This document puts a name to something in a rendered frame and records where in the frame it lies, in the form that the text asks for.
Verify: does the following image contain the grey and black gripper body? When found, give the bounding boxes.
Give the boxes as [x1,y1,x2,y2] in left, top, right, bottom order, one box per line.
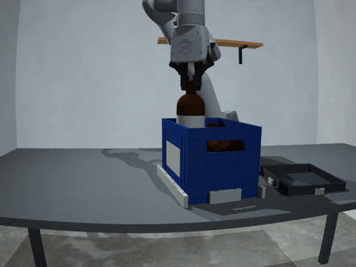
[170,24,211,64]

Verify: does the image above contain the brown glass bottle with white label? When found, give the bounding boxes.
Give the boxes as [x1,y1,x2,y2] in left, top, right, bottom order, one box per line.
[176,81,205,128]

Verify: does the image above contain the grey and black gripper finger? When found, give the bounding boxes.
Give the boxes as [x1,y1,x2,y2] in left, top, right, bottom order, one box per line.
[169,61,189,91]
[192,51,214,91]

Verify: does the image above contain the blue plastic crate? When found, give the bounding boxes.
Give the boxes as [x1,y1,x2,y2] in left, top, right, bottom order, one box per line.
[162,118,262,205]

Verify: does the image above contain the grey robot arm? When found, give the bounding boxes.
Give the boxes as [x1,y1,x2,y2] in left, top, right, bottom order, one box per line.
[142,0,226,118]

